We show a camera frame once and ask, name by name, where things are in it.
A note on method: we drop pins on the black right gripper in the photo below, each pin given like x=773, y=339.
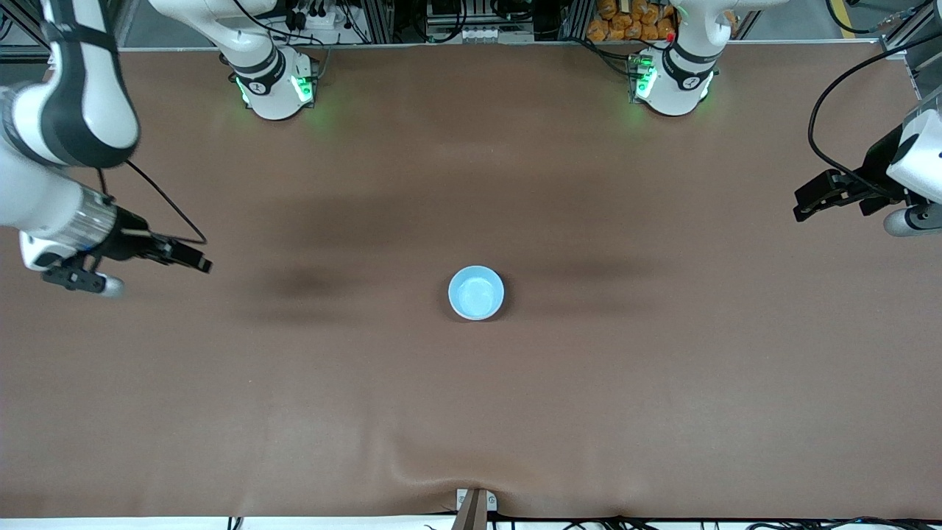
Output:
x=130, y=238

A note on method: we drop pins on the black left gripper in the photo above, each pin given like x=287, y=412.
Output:
x=873, y=171

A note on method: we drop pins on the blue plastic bowl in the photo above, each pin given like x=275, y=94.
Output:
x=476, y=293

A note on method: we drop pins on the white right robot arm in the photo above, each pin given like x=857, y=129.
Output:
x=73, y=110

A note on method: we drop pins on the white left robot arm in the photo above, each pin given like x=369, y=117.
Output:
x=920, y=147

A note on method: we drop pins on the white power strip with plugs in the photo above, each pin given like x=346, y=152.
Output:
x=316, y=18

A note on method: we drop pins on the pile of orange packets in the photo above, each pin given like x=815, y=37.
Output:
x=629, y=20

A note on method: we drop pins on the brown table mat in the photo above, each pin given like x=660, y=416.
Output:
x=471, y=412

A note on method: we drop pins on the white socket strip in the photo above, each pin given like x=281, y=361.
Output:
x=482, y=33

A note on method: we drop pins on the aluminium frame profile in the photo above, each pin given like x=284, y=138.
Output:
x=377, y=20
x=574, y=18

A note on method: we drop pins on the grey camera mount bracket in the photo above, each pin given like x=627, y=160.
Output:
x=475, y=508

